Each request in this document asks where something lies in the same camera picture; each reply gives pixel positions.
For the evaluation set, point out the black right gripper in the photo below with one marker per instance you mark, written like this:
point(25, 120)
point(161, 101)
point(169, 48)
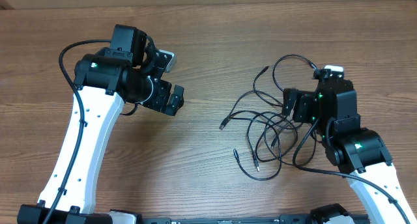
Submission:
point(304, 107)

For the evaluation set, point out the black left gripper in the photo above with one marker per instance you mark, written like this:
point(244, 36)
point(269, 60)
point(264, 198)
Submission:
point(161, 95)

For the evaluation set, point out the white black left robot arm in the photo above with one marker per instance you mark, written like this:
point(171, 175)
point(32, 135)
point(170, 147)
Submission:
point(127, 69)

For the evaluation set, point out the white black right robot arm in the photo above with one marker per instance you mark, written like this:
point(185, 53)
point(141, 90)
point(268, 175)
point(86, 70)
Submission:
point(360, 154)

